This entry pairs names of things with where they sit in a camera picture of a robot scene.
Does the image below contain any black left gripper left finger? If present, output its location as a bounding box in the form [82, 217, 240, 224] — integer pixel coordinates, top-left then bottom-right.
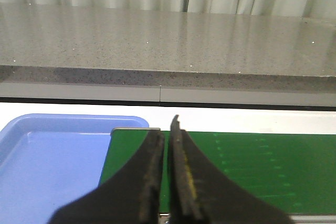
[49, 130, 165, 223]

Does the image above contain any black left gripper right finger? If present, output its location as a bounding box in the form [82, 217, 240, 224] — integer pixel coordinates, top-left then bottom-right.
[167, 116, 293, 223]

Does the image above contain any blue plastic tray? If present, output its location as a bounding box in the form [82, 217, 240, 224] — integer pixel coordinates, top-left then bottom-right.
[1, 114, 148, 223]

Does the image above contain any green conveyor belt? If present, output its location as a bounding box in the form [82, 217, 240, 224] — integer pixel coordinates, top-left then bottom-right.
[99, 129, 336, 216]

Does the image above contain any grey speckled stone counter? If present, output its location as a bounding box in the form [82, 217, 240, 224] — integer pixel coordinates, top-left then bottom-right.
[1, 4, 335, 107]

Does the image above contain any aluminium conveyor frame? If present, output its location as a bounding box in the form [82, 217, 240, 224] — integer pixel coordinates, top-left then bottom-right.
[111, 127, 336, 224]

